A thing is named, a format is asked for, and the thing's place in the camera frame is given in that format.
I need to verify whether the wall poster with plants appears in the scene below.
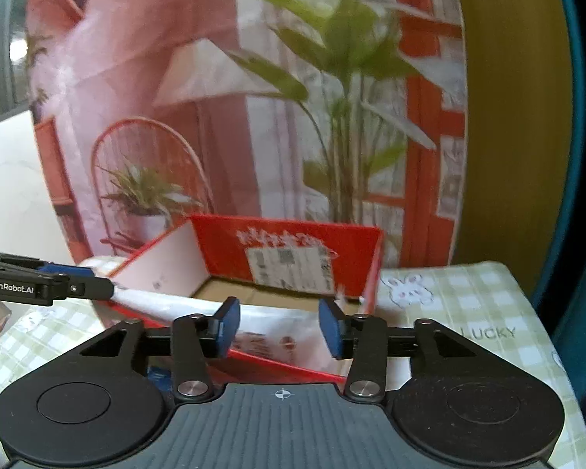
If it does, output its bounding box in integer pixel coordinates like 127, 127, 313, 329
24, 0, 470, 274

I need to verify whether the white plastic packet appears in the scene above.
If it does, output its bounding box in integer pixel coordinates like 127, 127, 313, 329
113, 287, 345, 374

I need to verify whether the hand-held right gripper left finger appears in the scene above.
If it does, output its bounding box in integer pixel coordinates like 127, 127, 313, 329
80, 297, 241, 402

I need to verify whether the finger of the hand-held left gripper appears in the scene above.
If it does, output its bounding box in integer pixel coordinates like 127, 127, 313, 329
36, 262, 93, 278
67, 277, 114, 301

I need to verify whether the green checked tablecloth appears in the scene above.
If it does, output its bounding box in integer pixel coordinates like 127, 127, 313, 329
0, 254, 586, 469

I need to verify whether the red strawberry cardboard box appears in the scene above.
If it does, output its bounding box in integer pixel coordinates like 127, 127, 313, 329
92, 213, 386, 385

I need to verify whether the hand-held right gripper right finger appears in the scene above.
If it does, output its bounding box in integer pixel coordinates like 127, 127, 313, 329
318, 297, 475, 402

